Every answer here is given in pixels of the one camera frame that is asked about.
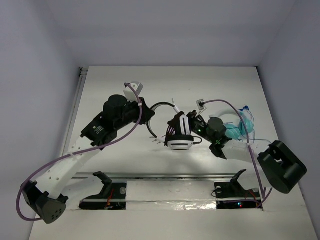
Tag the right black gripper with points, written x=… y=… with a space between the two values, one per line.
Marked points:
x=193 y=118

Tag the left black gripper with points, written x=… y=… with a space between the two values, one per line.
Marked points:
x=145 y=113

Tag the white black headphones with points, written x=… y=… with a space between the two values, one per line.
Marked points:
x=178 y=136

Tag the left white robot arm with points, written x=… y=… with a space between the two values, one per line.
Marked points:
x=40 y=196

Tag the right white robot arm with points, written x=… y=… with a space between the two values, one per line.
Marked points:
x=275 y=167

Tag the teal cat-ear headphones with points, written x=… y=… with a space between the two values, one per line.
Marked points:
x=237 y=125

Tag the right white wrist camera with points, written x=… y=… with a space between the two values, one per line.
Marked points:
x=201 y=106

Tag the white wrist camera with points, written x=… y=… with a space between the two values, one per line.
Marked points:
x=201 y=106
x=132 y=90

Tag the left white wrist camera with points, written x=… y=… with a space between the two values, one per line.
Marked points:
x=132 y=90

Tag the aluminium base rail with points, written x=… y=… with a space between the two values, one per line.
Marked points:
x=87 y=193

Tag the aluminium side rail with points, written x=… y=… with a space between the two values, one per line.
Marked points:
x=83 y=71

